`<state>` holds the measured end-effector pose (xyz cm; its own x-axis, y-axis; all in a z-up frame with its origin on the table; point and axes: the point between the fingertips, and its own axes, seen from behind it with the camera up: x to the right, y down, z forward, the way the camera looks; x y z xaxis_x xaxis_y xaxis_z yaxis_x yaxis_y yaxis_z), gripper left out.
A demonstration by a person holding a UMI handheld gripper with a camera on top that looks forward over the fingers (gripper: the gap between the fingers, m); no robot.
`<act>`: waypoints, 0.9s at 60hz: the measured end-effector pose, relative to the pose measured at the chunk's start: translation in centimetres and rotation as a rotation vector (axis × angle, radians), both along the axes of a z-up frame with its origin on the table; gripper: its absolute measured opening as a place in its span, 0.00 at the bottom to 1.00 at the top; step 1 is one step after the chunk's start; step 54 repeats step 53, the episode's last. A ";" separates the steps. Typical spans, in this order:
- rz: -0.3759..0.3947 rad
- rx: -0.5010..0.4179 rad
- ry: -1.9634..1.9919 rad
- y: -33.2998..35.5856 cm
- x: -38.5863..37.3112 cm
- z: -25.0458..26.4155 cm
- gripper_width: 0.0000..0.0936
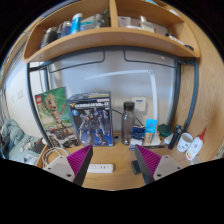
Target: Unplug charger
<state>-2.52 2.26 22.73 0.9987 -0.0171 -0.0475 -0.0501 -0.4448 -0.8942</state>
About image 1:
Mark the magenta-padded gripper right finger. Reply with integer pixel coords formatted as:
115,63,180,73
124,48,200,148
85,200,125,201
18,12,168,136
134,144,188,185

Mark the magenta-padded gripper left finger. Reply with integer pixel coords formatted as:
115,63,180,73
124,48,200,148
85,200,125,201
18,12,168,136
43,144,94,187

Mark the white power strip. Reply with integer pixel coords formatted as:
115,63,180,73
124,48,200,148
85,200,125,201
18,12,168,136
87,162,114,174

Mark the black handheld tool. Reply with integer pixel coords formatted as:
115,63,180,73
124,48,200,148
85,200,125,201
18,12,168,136
167,124,185,150

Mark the cyan card package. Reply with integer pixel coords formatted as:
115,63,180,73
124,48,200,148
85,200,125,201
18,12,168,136
143,118,158,146

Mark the dark green round container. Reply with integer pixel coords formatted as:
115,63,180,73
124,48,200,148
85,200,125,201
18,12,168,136
157,123,173,138

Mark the white mug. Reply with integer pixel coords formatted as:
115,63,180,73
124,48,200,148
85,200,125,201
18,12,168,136
176,131,194,153

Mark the white glue bottle red cap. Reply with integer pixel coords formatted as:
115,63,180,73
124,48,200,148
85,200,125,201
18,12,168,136
185,128,208,161

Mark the clear bottle with dark cap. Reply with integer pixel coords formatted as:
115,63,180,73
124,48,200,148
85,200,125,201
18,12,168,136
121,101,136,146

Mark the blue robot model kit box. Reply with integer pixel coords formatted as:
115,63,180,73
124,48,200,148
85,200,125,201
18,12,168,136
66,91,115,148

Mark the green tree figure toy box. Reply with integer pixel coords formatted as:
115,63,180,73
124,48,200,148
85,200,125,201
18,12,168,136
34,86,79,149

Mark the teal bedding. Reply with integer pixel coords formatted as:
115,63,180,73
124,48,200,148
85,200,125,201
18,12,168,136
0,118,46,166

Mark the wooden desk shelf unit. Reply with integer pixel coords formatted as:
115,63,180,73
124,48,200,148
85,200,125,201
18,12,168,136
23,0,224,161

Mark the white coiled cable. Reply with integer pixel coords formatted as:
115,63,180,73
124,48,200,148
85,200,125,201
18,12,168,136
42,146,69,164

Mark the white wall outlet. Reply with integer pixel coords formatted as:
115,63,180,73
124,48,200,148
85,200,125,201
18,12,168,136
130,96,148,113

